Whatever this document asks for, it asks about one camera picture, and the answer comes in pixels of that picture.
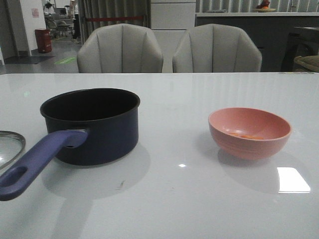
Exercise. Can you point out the grey curtain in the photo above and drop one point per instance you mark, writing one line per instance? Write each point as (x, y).
(112, 8)

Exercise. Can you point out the red barrier belt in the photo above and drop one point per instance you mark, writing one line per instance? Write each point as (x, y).
(141, 17)

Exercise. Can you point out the olive cushion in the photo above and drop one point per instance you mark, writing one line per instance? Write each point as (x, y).
(307, 63)

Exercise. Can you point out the orange ham slices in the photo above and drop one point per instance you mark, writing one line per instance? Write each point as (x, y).
(246, 136)

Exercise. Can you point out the pink plastic bowl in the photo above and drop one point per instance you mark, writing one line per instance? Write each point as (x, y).
(274, 129)

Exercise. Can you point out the dark grey counter cabinet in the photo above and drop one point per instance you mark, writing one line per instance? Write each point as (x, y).
(269, 31)

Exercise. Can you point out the glass pot lid blue knob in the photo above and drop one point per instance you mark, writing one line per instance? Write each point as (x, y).
(12, 146)

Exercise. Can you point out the left grey upholstered chair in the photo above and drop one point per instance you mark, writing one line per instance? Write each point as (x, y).
(120, 48)

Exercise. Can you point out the white drawer cabinet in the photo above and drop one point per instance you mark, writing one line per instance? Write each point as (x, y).
(169, 20)

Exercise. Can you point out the red trash bin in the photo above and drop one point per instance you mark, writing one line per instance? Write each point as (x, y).
(43, 40)

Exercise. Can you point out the right grey upholstered chair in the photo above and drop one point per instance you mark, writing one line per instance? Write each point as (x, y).
(216, 48)

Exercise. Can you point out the dark blue saucepan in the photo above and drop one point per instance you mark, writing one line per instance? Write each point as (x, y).
(85, 127)

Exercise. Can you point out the grey upholstered chair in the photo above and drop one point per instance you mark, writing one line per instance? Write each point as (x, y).
(216, 48)
(120, 48)

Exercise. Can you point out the fruit plate on counter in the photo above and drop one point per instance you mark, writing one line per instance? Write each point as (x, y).
(264, 6)

